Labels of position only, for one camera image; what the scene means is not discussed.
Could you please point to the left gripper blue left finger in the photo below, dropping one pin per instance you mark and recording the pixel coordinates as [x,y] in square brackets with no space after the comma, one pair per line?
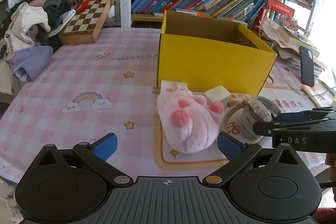
[103,148]

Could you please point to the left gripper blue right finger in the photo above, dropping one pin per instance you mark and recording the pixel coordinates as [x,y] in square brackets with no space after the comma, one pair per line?
[233,149]

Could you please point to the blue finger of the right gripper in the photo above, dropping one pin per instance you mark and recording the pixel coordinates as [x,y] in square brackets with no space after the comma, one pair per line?
[307,115]
[319,126]

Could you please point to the white wrist watch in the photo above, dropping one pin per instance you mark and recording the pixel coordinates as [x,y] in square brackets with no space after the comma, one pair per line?
[252,111]

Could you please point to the pink plush paw slipper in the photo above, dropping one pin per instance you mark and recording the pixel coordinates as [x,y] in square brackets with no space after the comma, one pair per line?
[190,123]

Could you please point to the white charger with prongs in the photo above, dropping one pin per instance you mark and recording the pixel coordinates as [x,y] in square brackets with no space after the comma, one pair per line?
[165,84]

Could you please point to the grey tape roll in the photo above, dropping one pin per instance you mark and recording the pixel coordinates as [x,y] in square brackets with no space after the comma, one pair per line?
[271,106]

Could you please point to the person hand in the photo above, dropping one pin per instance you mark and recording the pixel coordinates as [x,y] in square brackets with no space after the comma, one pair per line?
[330,161]

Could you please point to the white power adapter block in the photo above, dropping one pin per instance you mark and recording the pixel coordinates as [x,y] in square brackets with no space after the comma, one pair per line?
[218,93]

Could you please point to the black smartphone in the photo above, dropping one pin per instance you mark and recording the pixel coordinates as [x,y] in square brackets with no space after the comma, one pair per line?
[307,66]

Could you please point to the stack of papers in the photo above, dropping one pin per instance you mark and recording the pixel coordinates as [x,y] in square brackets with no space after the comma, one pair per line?
[287,42]

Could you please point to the yellow cardboard box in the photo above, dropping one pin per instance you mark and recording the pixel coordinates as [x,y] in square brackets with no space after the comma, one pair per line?
[205,53]

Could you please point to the red book box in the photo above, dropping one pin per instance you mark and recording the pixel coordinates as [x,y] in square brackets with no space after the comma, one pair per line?
[277,7]

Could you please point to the wooden chess board box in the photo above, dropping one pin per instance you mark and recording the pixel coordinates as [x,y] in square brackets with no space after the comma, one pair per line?
[84,28]

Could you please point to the red tassel ornament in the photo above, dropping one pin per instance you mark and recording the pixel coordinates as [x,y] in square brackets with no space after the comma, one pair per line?
[83,6]

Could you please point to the pile of clothes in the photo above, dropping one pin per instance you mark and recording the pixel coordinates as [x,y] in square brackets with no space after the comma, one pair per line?
[25,33]

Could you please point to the row of books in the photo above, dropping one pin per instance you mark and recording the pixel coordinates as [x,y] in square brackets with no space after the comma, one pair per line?
[242,11]

